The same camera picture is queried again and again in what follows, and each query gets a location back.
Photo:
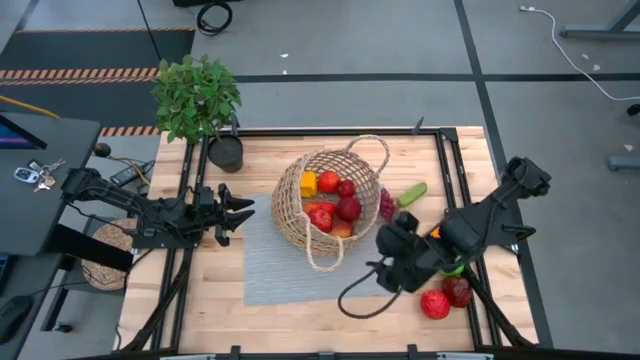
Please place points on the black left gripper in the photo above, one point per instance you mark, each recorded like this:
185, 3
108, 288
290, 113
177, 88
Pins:
205, 210

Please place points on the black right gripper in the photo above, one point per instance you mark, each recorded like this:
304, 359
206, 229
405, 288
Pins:
405, 260

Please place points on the orange fruit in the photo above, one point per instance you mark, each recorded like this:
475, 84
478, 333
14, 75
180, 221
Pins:
436, 233

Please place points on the purple grape bunch with leaf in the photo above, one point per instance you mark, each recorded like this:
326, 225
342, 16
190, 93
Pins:
386, 205

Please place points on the dark red apple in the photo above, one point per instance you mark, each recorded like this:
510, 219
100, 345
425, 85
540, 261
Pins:
348, 209

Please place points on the yellow bell pepper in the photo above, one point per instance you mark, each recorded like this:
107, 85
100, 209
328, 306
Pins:
308, 184

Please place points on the red-orange round fruit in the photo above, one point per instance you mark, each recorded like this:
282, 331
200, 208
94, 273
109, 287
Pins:
321, 221

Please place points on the red bell pepper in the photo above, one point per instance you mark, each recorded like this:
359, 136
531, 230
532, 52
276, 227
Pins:
326, 205

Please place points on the small dark red fruit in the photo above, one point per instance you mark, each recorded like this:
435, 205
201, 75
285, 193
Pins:
346, 188

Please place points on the bright red round fruit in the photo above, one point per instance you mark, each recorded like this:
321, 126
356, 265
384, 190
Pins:
328, 181
435, 305

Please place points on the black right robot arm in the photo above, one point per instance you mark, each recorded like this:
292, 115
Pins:
495, 205

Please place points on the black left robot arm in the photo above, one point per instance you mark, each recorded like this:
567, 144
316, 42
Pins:
115, 195

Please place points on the dark red textured fruit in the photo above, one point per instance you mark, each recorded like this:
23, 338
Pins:
457, 292

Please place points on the green cucumber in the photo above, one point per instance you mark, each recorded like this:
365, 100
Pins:
412, 194

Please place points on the grey woven placemat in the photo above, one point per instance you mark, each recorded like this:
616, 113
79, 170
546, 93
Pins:
280, 280

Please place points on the black power strip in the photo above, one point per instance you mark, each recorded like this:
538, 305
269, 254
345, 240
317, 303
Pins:
131, 173

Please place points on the potted green plant black pot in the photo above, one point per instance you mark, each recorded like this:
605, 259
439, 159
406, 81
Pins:
195, 100

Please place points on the round woven stool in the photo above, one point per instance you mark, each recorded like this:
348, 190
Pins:
105, 270

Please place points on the black round knob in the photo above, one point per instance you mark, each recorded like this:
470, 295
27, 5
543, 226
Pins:
103, 150

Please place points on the black office desk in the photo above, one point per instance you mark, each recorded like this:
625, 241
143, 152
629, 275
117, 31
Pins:
50, 210

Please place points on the black hazard striped floor mat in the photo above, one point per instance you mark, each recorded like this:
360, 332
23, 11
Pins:
100, 50

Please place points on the desk monitor screen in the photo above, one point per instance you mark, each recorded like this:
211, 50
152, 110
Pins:
15, 137

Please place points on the grey furniture foot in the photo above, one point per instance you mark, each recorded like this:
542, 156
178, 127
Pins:
625, 163

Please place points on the grey desk leg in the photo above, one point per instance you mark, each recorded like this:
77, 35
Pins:
600, 33

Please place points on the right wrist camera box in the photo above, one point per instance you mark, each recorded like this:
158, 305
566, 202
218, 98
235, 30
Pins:
408, 220

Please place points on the black aluminium table frame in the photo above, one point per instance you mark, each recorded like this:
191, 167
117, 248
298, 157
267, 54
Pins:
300, 133

